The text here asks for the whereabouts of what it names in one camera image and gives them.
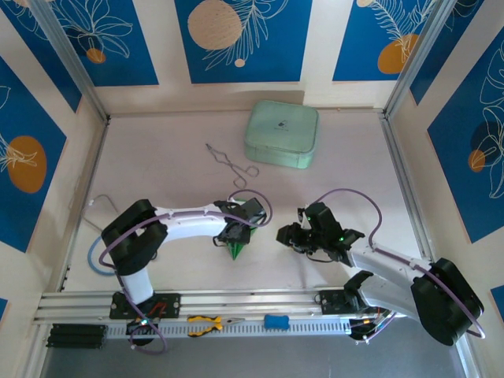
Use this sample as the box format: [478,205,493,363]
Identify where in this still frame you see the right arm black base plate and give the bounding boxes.
[314,289,391,316]

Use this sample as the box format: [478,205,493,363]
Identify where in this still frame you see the slotted grey cable duct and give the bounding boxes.
[106,317,355,340]

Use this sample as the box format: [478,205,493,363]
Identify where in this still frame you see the green paper sheet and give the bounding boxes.
[227,226,261,262]

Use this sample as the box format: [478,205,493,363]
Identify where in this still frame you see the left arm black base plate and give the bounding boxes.
[109,291,182,320]

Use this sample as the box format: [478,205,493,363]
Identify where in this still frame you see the black controller board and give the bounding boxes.
[125,317,161,338]
[348,314,391,343]

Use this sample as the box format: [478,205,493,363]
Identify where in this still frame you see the mint green zip case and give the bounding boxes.
[243,99,320,170]

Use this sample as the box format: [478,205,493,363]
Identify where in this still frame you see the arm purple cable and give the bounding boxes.
[98,189,275,354]
[314,188,486,346]

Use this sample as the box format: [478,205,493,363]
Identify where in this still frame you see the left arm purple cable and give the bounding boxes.
[98,189,275,354]

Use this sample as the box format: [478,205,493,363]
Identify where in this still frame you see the metal scissor tongs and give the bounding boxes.
[204,143,260,191]

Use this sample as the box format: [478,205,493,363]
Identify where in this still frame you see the yellow handled pliers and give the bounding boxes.
[187,314,246,338]

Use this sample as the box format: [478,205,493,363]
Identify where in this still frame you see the blue bone shaped block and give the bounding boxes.
[263,313,291,330]

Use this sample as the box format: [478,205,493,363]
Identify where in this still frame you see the aluminium side rail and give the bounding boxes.
[58,116,111,292]
[381,113,440,284]

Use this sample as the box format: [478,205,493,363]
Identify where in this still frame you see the black stacked blocks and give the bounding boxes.
[46,323,108,350]

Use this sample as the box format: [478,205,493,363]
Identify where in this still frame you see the aluminium frame rail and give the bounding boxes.
[33,282,468,326]

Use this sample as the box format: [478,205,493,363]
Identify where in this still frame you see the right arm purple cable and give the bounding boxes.
[314,188,486,346]

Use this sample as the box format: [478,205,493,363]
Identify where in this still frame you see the aluminium corner post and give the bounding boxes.
[384,0,485,119]
[29,0,112,124]

